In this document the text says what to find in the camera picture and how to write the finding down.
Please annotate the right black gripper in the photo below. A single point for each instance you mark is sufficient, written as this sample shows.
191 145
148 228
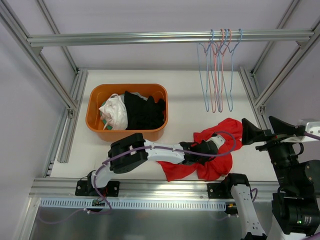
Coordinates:
271 138

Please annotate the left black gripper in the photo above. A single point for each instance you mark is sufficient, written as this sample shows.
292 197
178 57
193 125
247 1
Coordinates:
204 149

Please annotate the red tank top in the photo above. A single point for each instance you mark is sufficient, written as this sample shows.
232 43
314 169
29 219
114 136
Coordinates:
231 130

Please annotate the blue wire hanger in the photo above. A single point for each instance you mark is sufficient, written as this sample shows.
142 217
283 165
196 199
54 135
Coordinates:
204 57

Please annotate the black tank top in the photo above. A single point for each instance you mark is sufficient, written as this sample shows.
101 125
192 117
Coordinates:
144 114

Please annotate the blue hanger with red top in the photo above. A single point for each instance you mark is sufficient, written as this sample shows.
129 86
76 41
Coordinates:
228 93

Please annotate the pink wire hanger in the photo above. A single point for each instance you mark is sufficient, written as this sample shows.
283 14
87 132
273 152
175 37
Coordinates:
212 53

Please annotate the white tank top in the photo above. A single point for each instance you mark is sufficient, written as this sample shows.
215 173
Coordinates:
115 112

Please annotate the green tank top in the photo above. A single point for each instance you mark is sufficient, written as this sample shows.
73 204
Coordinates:
106 126

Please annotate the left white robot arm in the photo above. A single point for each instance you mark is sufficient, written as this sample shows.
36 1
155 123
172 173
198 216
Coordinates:
132 151

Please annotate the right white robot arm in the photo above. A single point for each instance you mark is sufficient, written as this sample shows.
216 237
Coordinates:
295 206

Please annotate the orange plastic basket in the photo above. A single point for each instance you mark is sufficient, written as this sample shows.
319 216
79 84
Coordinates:
102 92

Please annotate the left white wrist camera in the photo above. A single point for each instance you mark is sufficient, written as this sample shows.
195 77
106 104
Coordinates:
218 140

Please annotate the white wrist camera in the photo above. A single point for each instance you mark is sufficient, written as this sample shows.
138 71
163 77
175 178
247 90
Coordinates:
311 128
218 140

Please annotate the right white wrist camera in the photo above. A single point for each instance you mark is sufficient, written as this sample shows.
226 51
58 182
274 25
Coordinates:
311 128

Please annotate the right aluminium frame post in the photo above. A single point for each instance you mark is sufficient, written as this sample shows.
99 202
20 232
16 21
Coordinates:
297 97

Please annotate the aluminium frame post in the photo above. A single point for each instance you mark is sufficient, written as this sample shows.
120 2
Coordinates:
63 138
297 97

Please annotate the white slotted cable duct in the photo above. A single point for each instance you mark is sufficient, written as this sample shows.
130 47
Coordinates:
202 205

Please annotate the aluminium hanging rail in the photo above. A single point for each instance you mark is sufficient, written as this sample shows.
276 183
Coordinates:
127 38

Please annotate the left aluminium frame post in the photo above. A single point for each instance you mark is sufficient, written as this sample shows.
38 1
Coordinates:
63 138

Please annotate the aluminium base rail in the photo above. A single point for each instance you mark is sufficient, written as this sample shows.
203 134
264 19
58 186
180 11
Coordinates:
189 190

